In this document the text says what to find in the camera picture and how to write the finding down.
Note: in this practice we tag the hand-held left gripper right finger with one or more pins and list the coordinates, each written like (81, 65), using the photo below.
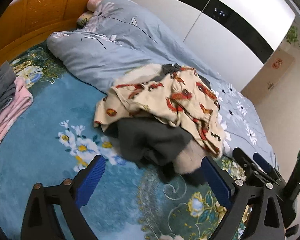
(215, 180)

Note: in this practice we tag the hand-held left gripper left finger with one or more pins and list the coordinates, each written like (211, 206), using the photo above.
(92, 177)

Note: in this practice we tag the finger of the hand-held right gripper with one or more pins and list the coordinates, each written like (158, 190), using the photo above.
(263, 162)
(246, 166)

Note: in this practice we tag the cream red-patterned garment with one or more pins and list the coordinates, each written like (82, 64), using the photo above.
(180, 100)

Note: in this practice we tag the dark grey garment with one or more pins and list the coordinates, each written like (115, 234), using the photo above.
(152, 140)

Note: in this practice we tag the blue floral blanket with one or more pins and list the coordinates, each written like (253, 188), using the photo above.
(45, 110)

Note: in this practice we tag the folded pink garment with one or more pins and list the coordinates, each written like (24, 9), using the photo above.
(12, 107)

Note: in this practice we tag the grey-blue floral duvet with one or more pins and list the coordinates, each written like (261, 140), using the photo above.
(120, 55)

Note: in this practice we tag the green hanging plant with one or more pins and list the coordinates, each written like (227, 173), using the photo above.
(293, 36)

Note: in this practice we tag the folded grey garment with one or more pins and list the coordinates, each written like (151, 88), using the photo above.
(1, 85)

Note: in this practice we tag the white wardrobe with black stripe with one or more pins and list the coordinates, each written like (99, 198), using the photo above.
(227, 17)

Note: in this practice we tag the floral pillow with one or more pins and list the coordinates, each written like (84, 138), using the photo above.
(85, 18)

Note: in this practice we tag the wooden headboard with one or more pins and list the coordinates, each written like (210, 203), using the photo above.
(40, 12)

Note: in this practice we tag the pink pillow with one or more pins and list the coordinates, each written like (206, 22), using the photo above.
(93, 2)

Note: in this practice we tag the small wall decoration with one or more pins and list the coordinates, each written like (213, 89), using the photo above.
(270, 85)

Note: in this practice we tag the red wall decoration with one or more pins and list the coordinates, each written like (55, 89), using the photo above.
(277, 62)

